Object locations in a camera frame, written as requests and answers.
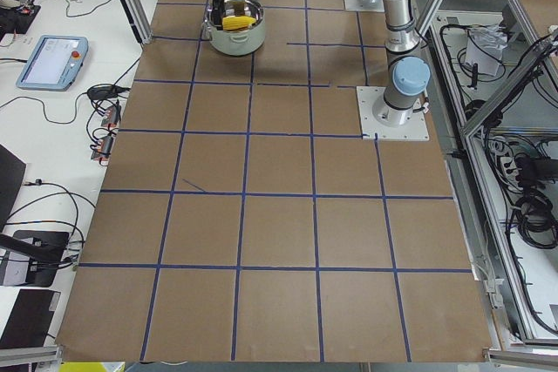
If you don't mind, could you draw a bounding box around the black monitor stand base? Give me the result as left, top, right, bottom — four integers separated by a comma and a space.
1, 230, 69, 287

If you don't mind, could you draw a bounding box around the brown paper table cover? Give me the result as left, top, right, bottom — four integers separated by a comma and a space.
58, 0, 491, 362

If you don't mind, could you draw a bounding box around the grey cooking pot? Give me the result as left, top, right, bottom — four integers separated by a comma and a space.
202, 0, 266, 56

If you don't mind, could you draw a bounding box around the yellow toy corn cob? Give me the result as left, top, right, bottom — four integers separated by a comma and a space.
221, 15, 257, 31

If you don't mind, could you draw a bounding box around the near teach pendant tablet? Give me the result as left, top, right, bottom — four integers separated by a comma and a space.
16, 35, 89, 91

